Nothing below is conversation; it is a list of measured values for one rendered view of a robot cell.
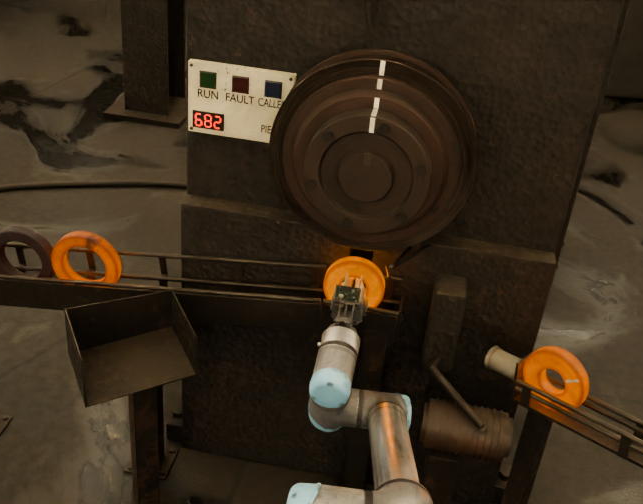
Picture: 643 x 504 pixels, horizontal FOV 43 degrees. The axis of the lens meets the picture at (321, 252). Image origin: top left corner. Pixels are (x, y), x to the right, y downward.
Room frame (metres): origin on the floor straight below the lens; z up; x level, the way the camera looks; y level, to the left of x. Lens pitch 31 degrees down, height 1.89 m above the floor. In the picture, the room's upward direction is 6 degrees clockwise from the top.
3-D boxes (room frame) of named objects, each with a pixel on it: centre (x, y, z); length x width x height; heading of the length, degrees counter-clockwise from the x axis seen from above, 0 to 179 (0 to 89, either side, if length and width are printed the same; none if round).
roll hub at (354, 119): (1.62, -0.08, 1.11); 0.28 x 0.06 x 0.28; 83
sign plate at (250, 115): (1.87, 0.23, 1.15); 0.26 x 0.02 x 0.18; 83
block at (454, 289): (1.70, -0.33, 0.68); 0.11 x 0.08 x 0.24; 173
